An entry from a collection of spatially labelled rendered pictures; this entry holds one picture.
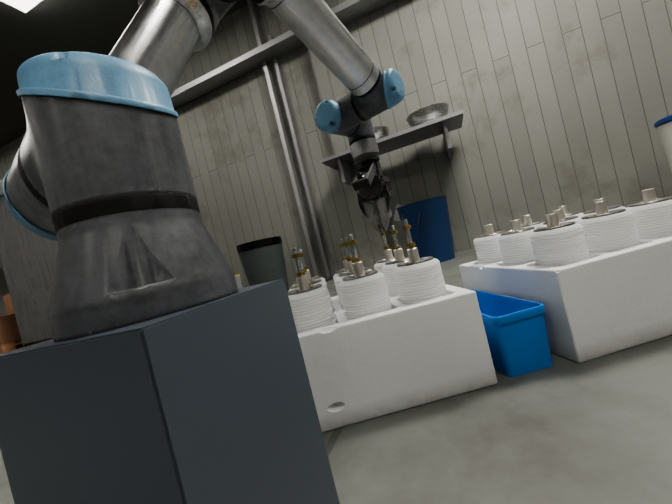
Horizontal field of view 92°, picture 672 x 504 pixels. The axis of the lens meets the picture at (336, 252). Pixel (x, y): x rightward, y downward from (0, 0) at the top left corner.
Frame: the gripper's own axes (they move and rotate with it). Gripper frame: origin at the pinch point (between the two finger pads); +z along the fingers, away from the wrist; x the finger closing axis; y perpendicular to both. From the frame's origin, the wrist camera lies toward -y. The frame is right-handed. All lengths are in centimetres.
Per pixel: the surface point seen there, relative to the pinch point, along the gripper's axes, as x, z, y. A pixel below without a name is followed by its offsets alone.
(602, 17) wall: -132, -132, 280
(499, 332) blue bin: -25.0, 25.7, -19.7
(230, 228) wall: 274, -54, 219
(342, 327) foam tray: -1.2, 17.0, -35.5
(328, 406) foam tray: 4.3, 30.6, -38.0
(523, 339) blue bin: -28.6, 28.1, -17.6
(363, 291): -4.3, 12.1, -30.0
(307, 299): 4.7, 10.9, -35.7
